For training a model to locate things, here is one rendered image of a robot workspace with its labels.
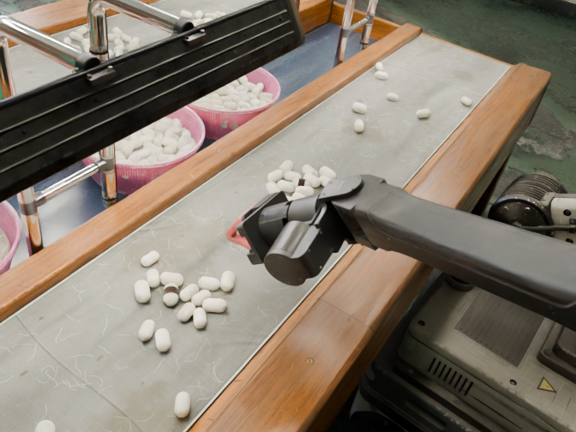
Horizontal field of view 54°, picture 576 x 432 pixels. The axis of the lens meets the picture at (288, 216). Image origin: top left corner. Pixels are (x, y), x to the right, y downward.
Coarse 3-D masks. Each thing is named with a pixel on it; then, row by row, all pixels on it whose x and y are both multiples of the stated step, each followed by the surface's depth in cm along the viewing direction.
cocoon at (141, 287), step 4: (140, 280) 84; (144, 280) 84; (136, 284) 84; (140, 284) 83; (144, 284) 84; (148, 284) 85; (136, 288) 83; (140, 288) 83; (144, 288) 83; (148, 288) 84; (136, 292) 83; (140, 292) 82; (144, 292) 82; (148, 292) 83; (136, 296) 82; (140, 296) 82; (144, 296) 82; (148, 296) 83; (140, 300) 82; (144, 300) 82
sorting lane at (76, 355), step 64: (384, 64) 161; (448, 64) 168; (320, 128) 129; (384, 128) 133; (448, 128) 138; (192, 192) 105; (256, 192) 108; (320, 192) 110; (128, 256) 90; (192, 256) 92; (64, 320) 79; (128, 320) 81; (192, 320) 82; (256, 320) 84; (0, 384) 71; (64, 384) 72; (128, 384) 73; (192, 384) 74
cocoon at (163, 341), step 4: (160, 328) 78; (164, 328) 78; (156, 332) 78; (160, 332) 78; (164, 332) 78; (168, 332) 78; (156, 336) 78; (160, 336) 77; (164, 336) 77; (168, 336) 78; (156, 340) 77; (160, 340) 77; (164, 340) 77; (168, 340) 77; (156, 344) 77; (160, 344) 76; (164, 344) 76; (168, 344) 77; (160, 348) 76; (164, 348) 76; (168, 348) 77
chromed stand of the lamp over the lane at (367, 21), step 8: (352, 0) 143; (376, 0) 155; (352, 8) 144; (368, 8) 157; (344, 16) 146; (368, 16) 158; (344, 24) 147; (360, 24) 154; (368, 24) 159; (344, 32) 148; (368, 32) 161; (344, 40) 149; (360, 40) 164; (368, 40) 163; (344, 48) 151; (360, 48) 164; (336, 56) 153; (336, 64) 154
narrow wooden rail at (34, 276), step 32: (416, 32) 178; (352, 64) 152; (288, 96) 134; (320, 96) 136; (256, 128) 121; (192, 160) 108; (224, 160) 110; (160, 192) 100; (96, 224) 91; (128, 224) 93; (32, 256) 84; (64, 256) 85; (96, 256) 89; (0, 288) 79; (32, 288) 80; (0, 320) 77
